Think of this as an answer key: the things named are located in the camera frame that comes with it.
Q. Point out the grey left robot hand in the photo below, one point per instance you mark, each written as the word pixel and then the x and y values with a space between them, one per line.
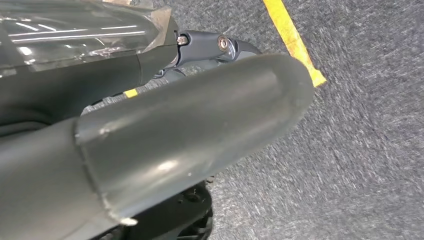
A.
pixel 165 132

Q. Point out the yellow floor tape outline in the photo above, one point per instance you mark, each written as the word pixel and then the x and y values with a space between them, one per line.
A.
pixel 288 33

